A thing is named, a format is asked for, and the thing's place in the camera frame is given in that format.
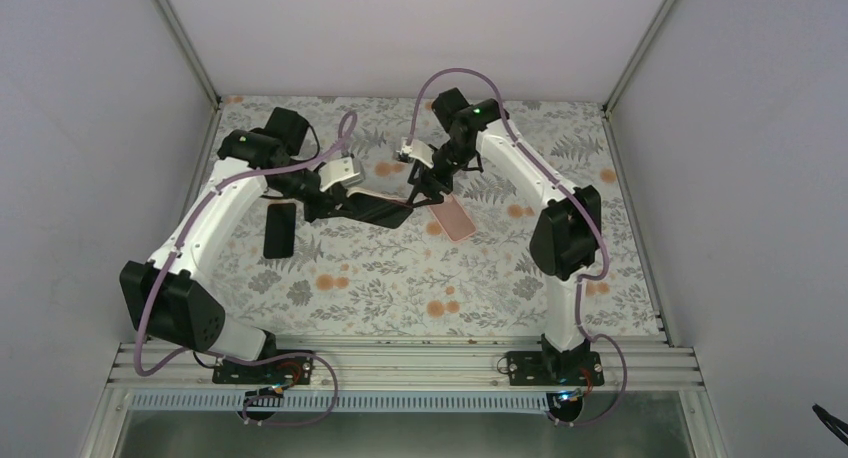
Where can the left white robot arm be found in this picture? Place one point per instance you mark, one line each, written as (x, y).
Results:
(169, 296)

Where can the left aluminium frame post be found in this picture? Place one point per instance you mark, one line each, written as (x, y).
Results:
(184, 43)

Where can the right aluminium frame post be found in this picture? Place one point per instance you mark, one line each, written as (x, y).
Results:
(643, 46)

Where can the black smartphone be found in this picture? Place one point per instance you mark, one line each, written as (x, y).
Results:
(377, 210)
(280, 229)

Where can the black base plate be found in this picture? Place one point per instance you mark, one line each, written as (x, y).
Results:
(286, 368)
(532, 368)

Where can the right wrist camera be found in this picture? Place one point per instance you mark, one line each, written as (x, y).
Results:
(415, 151)

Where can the aluminium frame post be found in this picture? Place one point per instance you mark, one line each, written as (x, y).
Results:
(643, 46)
(184, 43)

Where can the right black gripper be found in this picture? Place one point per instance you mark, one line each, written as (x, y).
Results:
(425, 178)

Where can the black object at edge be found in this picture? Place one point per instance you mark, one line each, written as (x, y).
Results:
(833, 424)

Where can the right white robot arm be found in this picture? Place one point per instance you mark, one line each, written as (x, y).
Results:
(567, 234)

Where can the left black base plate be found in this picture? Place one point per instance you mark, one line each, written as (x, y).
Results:
(286, 368)

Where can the floral table mat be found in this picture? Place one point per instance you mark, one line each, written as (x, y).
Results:
(348, 278)

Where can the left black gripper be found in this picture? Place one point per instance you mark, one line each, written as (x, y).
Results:
(325, 209)

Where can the pink phone case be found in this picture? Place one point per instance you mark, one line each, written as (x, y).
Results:
(454, 219)

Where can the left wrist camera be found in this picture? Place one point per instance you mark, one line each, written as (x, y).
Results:
(346, 171)

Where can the perforated cable duct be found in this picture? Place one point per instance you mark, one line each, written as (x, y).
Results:
(347, 401)

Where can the aluminium front rail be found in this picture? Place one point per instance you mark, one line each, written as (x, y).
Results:
(475, 364)

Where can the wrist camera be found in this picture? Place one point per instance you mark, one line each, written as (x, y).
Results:
(415, 151)
(346, 171)

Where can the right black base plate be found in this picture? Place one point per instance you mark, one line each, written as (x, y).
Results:
(532, 368)

